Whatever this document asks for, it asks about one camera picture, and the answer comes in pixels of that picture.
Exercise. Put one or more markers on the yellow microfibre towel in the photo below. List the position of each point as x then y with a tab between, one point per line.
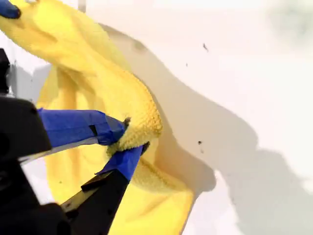
85	80

